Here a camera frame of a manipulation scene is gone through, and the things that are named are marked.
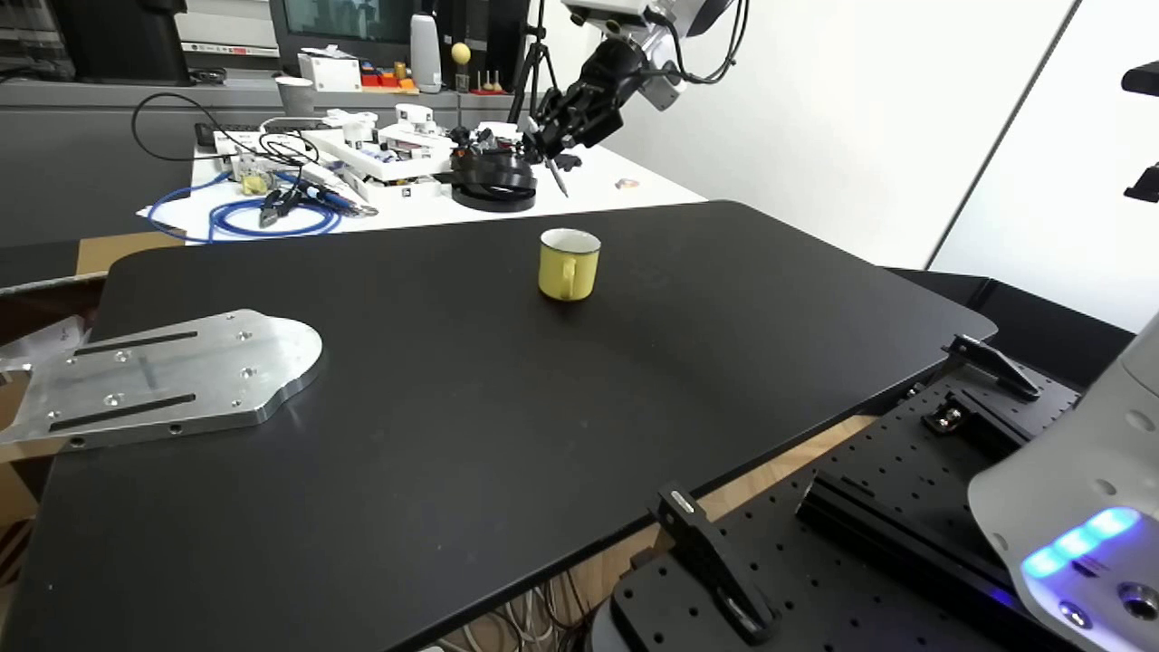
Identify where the black and white pen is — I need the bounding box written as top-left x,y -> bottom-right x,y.
543,160 -> 567,198

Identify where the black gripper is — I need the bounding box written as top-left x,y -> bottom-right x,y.
527,35 -> 651,160

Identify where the silver metal mounting plate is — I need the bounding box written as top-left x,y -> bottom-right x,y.
0,309 -> 323,450

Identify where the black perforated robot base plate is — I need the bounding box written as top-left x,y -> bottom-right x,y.
585,364 -> 1076,652

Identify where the yellow cup white rim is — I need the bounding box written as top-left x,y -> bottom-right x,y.
536,228 -> 600,305

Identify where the black table clamp bracket rear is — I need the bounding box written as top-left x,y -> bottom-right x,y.
947,332 -> 1040,402

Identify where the black table clamp bracket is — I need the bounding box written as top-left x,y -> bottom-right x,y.
947,332 -> 1040,402
656,490 -> 775,644

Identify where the white power strip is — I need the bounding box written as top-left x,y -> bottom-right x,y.
312,134 -> 453,184

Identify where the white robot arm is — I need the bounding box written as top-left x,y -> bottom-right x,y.
525,0 -> 752,160

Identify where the blue cable coil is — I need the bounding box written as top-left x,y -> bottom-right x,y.
142,167 -> 347,247

